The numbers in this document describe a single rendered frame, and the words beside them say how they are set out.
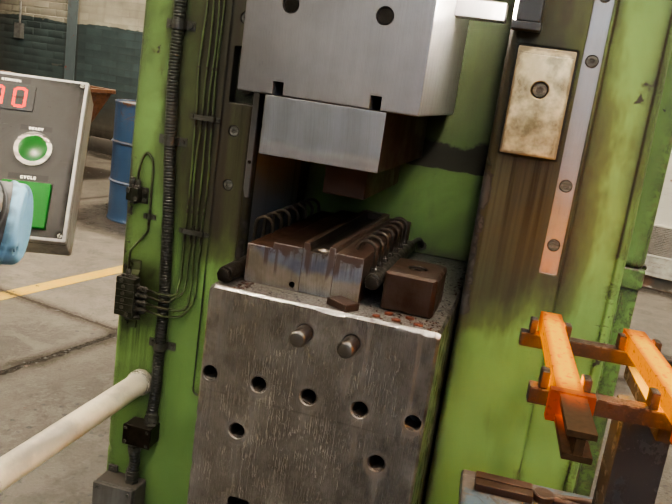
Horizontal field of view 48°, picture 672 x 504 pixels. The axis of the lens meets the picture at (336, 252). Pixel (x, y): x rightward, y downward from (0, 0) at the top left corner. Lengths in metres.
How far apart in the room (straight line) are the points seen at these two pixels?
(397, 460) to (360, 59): 0.62
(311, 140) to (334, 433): 0.47
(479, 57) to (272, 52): 0.55
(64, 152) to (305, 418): 0.58
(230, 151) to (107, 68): 8.18
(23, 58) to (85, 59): 1.04
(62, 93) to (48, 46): 8.92
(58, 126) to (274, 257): 0.41
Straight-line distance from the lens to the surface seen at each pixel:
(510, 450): 1.43
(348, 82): 1.20
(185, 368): 1.55
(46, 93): 1.35
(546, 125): 1.28
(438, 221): 1.67
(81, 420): 1.41
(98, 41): 9.69
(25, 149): 1.31
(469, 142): 1.65
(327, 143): 1.21
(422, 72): 1.18
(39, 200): 1.27
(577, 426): 0.76
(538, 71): 1.28
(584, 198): 1.32
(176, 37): 1.44
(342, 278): 1.23
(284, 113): 1.23
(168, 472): 1.66
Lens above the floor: 1.26
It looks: 13 degrees down
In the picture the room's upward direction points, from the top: 8 degrees clockwise
